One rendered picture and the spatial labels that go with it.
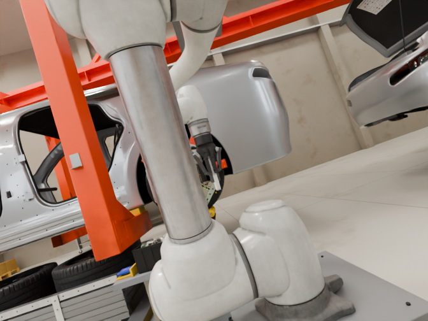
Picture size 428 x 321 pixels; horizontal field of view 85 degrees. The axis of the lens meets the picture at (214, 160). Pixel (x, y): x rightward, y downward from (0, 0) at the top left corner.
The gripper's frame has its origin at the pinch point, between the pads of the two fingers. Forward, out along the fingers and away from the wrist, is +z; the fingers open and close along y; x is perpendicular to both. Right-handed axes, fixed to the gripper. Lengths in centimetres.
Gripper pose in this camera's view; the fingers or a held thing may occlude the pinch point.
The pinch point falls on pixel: (216, 181)
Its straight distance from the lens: 98.0
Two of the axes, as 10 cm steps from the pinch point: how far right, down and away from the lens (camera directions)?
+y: 9.2, -2.8, 2.6
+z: 2.9, 9.6, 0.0
